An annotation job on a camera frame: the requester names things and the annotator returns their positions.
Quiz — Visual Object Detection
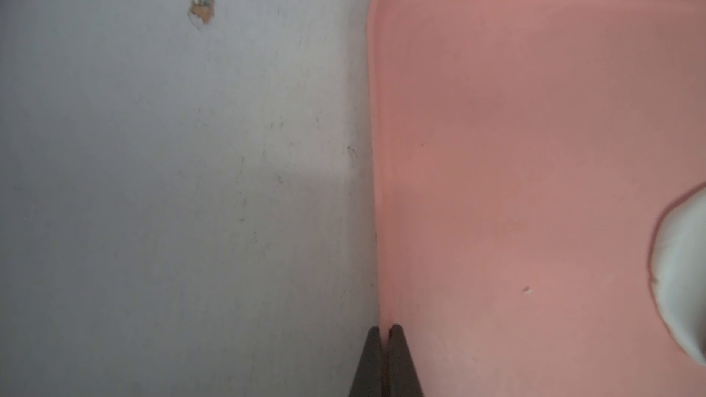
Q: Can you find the pink cutting board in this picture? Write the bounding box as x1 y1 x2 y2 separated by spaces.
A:
367 0 705 396

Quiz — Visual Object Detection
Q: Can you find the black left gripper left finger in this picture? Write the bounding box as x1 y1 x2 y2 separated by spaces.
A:
349 326 384 397

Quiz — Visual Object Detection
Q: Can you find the white dough piece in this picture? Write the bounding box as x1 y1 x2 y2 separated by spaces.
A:
650 187 705 366

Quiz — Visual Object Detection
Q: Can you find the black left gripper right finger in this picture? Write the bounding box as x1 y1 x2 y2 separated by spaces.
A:
388 323 424 397

